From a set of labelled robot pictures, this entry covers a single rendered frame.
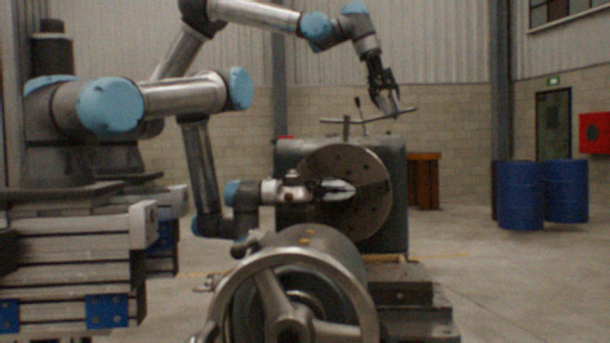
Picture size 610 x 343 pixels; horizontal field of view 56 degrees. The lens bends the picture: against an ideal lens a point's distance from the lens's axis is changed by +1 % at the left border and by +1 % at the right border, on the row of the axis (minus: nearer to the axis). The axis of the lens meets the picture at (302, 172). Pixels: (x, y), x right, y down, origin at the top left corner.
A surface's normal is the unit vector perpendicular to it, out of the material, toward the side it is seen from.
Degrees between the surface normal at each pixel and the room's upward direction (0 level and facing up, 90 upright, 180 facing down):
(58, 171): 73
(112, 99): 91
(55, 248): 90
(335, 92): 90
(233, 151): 90
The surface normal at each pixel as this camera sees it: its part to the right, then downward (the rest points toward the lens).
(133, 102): 0.79, 0.03
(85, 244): 0.05, 0.05
